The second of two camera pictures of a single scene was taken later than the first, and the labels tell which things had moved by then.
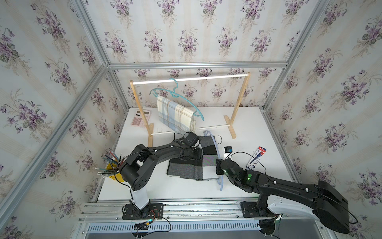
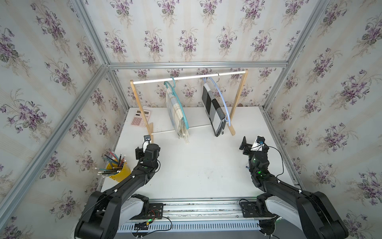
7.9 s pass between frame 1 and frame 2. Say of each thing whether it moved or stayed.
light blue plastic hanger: moved
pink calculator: stayed
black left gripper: moved
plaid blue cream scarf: moved
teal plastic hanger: moved
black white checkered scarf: moved
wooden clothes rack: stayed
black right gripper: moved
